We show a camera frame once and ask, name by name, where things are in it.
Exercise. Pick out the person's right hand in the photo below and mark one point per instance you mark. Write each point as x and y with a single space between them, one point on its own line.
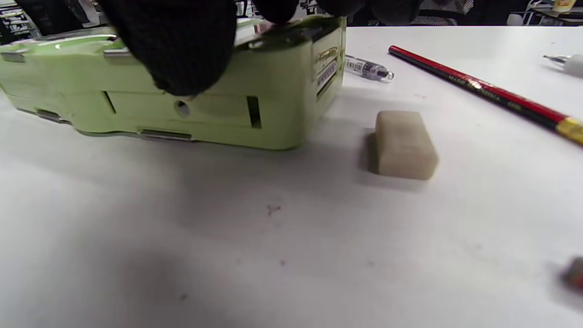
182 45

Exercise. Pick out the green multifunction pencil case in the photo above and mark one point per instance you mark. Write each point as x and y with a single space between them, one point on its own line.
205 123

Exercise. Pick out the clear plastic ballpoint pen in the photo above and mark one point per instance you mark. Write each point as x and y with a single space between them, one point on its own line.
366 68
573 64

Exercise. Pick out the red wooden pencil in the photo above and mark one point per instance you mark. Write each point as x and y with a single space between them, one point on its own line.
575 273
492 91

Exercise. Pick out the beige rubber eraser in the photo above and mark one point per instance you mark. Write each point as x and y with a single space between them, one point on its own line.
403 143

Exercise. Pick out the black mesh office chair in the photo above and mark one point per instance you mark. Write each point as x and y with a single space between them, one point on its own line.
496 11

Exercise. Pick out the brown side table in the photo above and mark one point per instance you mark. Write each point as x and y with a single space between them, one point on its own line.
560 17

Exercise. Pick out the yellow cup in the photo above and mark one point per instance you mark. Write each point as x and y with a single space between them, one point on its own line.
565 4

